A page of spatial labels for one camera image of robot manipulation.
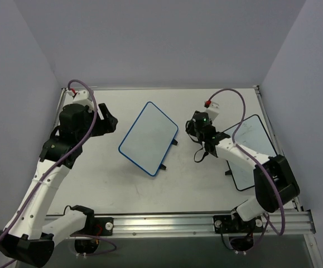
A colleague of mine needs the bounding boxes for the aluminium mounting rail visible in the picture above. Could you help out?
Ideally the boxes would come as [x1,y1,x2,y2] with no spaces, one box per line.
[12,209,318,268]

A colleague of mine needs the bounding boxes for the blue framed whiteboard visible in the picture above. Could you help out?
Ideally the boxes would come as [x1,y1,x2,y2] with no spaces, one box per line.
[118,101,179,177]

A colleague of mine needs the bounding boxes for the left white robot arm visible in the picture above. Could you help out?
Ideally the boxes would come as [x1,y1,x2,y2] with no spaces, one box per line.
[0,103,118,267]

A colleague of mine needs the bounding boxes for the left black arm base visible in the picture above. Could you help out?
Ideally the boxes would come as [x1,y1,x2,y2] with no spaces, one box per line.
[63,205,116,256]

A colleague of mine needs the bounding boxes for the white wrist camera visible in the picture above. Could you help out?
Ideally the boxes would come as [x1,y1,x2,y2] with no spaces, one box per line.
[204,100,220,121]
[67,89,94,109]

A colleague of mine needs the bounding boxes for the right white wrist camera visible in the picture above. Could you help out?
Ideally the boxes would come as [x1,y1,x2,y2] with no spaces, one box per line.
[204,100,220,121]

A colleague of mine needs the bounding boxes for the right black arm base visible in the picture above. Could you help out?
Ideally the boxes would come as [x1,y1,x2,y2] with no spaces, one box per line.
[213,211,266,255]

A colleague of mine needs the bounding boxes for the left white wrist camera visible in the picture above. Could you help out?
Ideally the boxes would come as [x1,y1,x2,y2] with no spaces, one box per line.
[67,89,94,109]

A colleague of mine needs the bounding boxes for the black framed whiteboard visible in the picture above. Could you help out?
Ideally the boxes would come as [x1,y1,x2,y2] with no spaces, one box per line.
[227,114,277,192]

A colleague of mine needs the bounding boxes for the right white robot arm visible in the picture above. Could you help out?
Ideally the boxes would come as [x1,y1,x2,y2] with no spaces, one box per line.
[185,111,300,231]

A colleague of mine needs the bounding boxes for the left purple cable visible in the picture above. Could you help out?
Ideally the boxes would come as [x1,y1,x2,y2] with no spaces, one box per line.
[0,80,118,259]

